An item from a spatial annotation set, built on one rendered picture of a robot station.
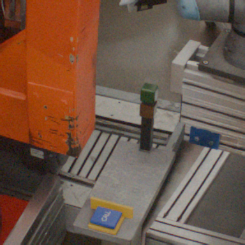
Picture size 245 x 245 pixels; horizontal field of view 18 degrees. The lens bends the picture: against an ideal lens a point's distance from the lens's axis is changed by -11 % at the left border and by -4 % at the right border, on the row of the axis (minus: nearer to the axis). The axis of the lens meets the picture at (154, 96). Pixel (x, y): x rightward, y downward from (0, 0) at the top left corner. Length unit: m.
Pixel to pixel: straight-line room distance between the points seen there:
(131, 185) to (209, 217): 0.37
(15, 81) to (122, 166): 0.41
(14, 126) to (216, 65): 0.60
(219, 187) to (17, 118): 0.77
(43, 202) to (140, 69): 1.43
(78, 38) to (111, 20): 1.92
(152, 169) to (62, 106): 0.35
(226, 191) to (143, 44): 1.28
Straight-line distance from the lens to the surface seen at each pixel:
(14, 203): 2.48
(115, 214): 2.14
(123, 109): 3.22
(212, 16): 2.05
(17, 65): 2.19
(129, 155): 2.39
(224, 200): 2.62
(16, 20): 2.43
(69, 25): 2.03
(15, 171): 2.69
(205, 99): 2.22
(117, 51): 3.71
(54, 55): 2.09
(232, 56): 2.12
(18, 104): 2.24
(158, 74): 3.57
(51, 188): 2.35
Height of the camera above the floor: 1.93
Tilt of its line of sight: 34 degrees down
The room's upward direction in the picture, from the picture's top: 4 degrees clockwise
